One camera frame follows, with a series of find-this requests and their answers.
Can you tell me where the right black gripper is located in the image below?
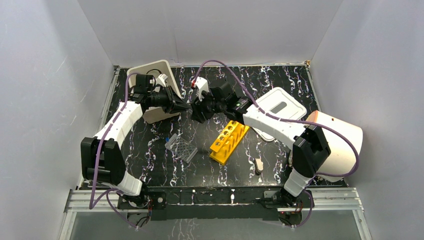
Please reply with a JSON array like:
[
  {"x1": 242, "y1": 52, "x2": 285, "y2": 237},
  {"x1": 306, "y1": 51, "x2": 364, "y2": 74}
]
[{"x1": 190, "y1": 87, "x2": 226, "y2": 124}]

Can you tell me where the black wire ring stand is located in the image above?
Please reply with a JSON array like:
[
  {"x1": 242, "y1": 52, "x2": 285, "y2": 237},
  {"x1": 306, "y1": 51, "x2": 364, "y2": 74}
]
[{"x1": 146, "y1": 68, "x2": 162, "y2": 75}]

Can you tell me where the white bin lid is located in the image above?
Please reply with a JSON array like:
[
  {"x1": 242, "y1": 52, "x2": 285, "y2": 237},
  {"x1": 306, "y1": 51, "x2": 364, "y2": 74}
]
[{"x1": 256, "y1": 87, "x2": 307, "y2": 147}]

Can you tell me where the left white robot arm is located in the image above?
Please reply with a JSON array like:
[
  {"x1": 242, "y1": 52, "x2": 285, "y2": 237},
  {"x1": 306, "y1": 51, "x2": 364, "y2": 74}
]
[{"x1": 80, "y1": 73, "x2": 191, "y2": 208}]

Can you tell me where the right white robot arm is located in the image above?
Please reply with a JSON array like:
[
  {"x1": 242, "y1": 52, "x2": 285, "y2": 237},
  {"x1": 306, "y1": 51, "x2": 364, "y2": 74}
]
[{"x1": 191, "y1": 77, "x2": 331, "y2": 207}]

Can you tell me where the beige plastic bin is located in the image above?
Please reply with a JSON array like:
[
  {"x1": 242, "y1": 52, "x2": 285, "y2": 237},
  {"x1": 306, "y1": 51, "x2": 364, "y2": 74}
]
[{"x1": 126, "y1": 59, "x2": 183, "y2": 124}]

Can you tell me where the yellow test tube rack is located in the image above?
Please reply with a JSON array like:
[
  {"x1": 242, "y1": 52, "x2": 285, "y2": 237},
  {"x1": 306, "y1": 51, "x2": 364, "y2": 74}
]
[{"x1": 209, "y1": 120, "x2": 250, "y2": 166}]

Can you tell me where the clear well plate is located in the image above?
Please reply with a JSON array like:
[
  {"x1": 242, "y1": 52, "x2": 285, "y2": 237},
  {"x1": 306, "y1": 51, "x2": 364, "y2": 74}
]
[{"x1": 165, "y1": 134, "x2": 198, "y2": 164}]

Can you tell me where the small beige stopper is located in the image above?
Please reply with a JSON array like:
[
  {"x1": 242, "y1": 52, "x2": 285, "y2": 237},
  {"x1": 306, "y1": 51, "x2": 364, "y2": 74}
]
[{"x1": 254, "y1": 158, "x2": 264, "y2": 175}]

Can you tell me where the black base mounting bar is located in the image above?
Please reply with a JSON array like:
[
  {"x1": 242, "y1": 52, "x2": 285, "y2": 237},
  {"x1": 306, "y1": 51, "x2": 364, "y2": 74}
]
[{"x1": 148, "y1": 186, "x2": 294, "y2": 221}]

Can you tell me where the white centrifuge with orange lid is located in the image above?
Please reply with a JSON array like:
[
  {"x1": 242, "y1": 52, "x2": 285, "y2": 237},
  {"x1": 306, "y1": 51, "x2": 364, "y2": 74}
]
[{"x1": 288, "y1": 110, "x2": 364, "y2": 183}]

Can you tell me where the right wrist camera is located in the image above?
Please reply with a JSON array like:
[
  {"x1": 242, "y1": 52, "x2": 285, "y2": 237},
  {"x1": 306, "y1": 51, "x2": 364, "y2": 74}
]
[{"x1": 191, "y1": 77, "x2": 210, "y2": 102}]

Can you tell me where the aluminium frame rail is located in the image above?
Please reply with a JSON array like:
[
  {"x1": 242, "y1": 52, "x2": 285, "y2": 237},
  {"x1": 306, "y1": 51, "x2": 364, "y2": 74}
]
[{"x1": 59, "y1": 187, "x2": 372, "y2": 240}]

